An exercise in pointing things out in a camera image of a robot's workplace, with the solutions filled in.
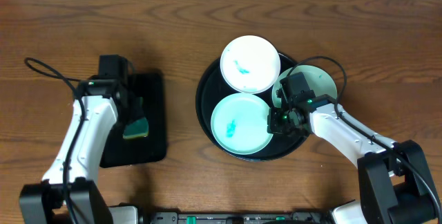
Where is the green yellow sponge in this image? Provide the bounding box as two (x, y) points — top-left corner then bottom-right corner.
(123, 118), (149, 140)

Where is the mint plate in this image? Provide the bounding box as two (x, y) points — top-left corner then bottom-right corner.
(211, 93), (273, 155)
(271, 65), (338, 108)

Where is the mint plate front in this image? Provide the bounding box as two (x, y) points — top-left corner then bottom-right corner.
(211, 93), (273, 155)

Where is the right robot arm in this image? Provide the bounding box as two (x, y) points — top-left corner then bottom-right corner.
(267, 95), (441, 223)

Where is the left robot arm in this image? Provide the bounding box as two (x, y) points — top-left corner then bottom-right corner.
(19, 79), (128, 223)

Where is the black rectangular tray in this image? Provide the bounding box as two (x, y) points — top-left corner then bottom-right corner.
(100, 73), (167, 168)

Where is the round black tray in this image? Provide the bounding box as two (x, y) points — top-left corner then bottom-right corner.
(195, 58), (308, 161)

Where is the white plate with stain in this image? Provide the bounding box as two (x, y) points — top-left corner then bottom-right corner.
(220, 35), (281, 94)

